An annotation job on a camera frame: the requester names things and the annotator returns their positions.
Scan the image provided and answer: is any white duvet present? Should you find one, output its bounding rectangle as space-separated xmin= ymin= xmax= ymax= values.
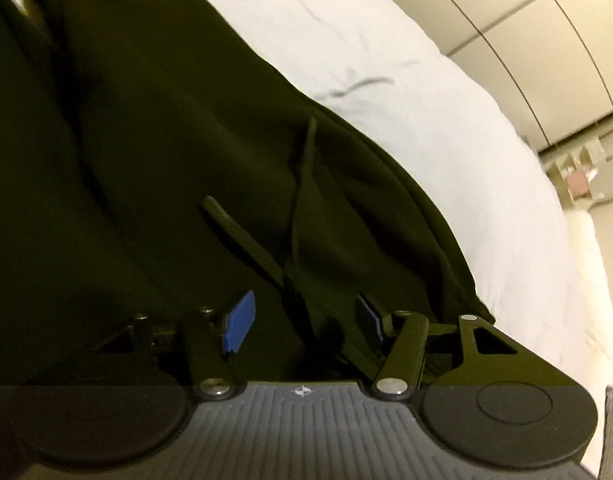
xmin=164 ymin=0 xmax=587 ymax=396

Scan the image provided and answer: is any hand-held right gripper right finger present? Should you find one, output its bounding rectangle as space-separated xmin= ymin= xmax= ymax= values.
xmin=355 ymin=294 xmax=525 ymax=402

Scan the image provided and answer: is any white sliding door wardrobe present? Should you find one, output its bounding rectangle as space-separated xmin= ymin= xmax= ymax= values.
xmin=347 ymin=0 xmax=613 ymax=156

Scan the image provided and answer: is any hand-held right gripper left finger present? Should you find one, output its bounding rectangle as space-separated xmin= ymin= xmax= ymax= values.
xmin=94 ymin=290 xmax=257 ymax=401

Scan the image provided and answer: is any white shelf unit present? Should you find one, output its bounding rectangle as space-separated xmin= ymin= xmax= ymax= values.
xmin=547 ymin=132 xmax=613 ymax=213

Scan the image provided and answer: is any black garment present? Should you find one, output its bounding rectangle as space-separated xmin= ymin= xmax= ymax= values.
xmin=0 ymin=0 xmax=496 ymax=391

